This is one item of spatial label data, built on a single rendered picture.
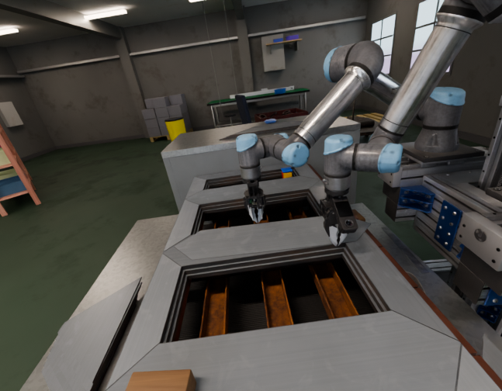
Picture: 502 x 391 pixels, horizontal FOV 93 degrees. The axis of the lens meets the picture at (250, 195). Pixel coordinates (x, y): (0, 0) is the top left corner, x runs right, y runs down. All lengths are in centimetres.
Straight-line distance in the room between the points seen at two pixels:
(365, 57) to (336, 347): 79
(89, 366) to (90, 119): 965
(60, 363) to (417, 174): 138
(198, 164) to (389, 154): 122
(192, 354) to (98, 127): 976
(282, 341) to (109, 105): 949
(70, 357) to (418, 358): 86
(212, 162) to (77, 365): 119
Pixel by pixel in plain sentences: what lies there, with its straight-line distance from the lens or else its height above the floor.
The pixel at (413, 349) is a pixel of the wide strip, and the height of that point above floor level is 87.
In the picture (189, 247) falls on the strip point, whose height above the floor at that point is 87.
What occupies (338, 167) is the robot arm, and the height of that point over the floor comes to 115.
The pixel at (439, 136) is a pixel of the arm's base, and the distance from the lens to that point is 122.
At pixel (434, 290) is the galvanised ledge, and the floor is 68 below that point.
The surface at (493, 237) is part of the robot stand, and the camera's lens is 84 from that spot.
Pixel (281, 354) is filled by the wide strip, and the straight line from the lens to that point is 62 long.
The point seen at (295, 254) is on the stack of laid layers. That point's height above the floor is 85.
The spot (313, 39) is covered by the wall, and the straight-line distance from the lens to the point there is 871.
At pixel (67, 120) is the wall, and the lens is 1071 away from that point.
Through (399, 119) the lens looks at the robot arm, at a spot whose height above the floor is 125.
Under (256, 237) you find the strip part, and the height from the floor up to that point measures 87.
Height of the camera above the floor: 140
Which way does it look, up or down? 26 degrees down
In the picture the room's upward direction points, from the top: 8 degrees counter-clockwise
